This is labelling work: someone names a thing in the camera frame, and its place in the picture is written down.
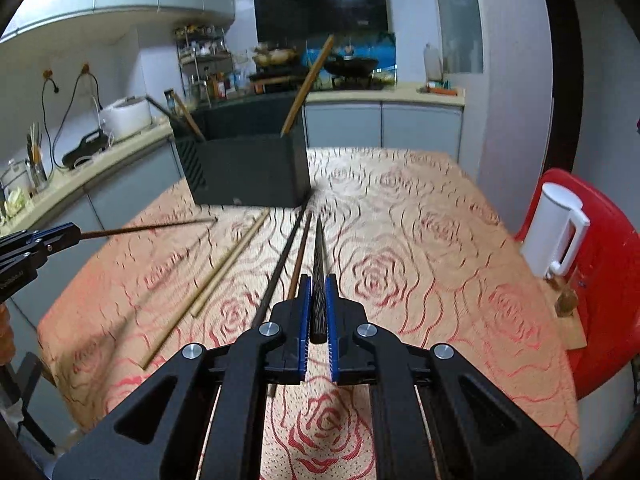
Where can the rose patterned tablecloth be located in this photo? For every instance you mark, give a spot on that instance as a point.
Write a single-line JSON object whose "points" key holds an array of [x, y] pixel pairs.
{"points": [[465, 284]]}

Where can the light brown wooden chopstick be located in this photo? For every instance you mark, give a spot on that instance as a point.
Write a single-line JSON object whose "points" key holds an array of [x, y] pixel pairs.
{"points": [[305, 88]]}

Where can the countertop utensil jar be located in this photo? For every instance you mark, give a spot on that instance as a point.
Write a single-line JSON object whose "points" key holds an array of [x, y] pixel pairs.
{"points": [[35, 161]]}

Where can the red plastic chair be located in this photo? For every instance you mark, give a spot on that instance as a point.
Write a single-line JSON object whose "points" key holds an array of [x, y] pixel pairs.
{"points": [[608, 262]]}

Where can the metal spice rack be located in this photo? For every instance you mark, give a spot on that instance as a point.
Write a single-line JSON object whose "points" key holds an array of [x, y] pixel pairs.
{"points": [[205, 63]]}

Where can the brown chopstick in holder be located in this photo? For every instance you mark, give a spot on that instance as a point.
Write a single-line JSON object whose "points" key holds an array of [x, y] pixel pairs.
{"points": [[189, 118]]}

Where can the orange cloth on counter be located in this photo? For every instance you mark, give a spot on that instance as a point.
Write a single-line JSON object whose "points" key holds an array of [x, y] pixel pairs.
{"points": [[441, 91]]}

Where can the black small appliance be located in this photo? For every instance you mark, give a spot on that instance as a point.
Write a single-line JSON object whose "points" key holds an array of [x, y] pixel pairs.
{"points": [[89, 145]]}

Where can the white plastic bottle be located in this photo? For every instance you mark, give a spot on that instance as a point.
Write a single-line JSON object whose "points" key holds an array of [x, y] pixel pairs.
{"points": [[432, 63]]}

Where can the clay pot with lid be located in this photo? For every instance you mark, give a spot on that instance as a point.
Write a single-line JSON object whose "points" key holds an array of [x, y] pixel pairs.
{"points": [[264, 57]]}

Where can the dark brown chopstick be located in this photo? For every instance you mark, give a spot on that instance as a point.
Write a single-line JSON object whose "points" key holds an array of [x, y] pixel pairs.
{"points": [[264, 305]]}

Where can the pale bamboo chopstick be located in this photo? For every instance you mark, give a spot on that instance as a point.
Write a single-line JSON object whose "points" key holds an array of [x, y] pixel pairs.
{"points": [[225, 264]]}

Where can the white rice cooker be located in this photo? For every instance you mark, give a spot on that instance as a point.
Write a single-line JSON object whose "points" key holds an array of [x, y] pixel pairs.
{"points": [[125, 117]]}

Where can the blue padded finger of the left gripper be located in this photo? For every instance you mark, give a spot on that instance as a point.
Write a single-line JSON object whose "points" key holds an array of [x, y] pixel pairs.
{"points": [[56, 239]]}

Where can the black range hood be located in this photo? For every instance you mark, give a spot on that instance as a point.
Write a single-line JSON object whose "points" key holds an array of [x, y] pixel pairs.
{"points": [[283, 20]]}

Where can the black gas stove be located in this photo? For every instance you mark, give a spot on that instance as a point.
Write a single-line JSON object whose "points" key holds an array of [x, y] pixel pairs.
{"points": [[263, 85]]}

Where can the reddish brown chopstick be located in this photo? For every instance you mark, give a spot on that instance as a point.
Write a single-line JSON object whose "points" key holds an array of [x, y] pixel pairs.
{"points": [[292, 289]]}

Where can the white electric kettle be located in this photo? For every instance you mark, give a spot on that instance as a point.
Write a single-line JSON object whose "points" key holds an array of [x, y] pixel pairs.
{"points": [[556, 233]]}

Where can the black wok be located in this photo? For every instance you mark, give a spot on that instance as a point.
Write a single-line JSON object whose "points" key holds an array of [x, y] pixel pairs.
{"points": [[353, 68]]}

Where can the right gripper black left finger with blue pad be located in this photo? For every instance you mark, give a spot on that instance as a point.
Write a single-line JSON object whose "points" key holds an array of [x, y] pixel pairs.
{"points": [[201, 414]]}

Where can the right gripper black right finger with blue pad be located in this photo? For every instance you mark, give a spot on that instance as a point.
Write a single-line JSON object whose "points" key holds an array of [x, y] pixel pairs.
{"points": [[434, 414]]}

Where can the dark green utensil holder box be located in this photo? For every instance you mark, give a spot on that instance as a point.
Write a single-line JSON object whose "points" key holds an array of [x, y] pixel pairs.
{"points": [[244, 160]]}

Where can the left hand holding gripper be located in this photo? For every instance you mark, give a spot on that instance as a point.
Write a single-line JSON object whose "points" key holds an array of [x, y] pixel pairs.
{"points": [[7, 344]]}

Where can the black long chopstick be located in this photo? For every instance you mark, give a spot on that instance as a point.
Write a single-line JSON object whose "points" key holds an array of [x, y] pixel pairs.
{"points": [[318, 330]]}

